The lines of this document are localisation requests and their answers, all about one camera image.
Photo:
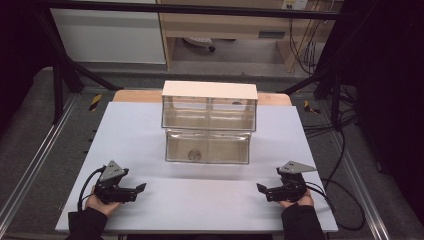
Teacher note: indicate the black curtain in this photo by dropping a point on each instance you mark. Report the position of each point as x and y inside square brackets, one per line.
[396, 100]
[16, 50]

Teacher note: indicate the white table board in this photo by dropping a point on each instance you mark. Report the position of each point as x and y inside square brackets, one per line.
[140, 140]

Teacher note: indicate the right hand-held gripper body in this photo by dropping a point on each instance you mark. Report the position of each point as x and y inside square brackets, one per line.
[293, 186]

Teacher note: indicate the yellow black tape strip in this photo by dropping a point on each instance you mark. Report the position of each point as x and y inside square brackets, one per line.
[95, 102]
[310, 107]

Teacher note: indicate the office chair wheel base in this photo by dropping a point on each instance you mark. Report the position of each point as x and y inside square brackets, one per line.
[200, 42]

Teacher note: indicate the person's left hand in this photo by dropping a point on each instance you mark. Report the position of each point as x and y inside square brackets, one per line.
[103, 206]

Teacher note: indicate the black metal frame stand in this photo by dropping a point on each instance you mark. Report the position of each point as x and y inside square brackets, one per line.
[61, 73]
[328, 76]

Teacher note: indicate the aluminium rail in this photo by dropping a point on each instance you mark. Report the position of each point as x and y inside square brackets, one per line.
[31, 163]
[361, 186]

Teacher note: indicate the clear acrylic drawer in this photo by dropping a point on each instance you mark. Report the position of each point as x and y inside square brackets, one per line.
[213, 146]

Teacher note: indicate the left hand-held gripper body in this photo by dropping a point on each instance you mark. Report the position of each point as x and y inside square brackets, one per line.
[111, 178]

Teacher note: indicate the white wall socket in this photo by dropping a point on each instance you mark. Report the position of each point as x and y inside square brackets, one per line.
[295, 3]

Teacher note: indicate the clear drawer cabinet white top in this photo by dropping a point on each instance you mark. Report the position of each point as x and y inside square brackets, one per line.
[209, 100]

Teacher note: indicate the black metal crossbar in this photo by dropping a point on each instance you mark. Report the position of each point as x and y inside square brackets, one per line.
[186, 9]

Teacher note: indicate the person's right hand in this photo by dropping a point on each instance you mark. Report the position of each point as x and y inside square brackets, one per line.
[298, 201]

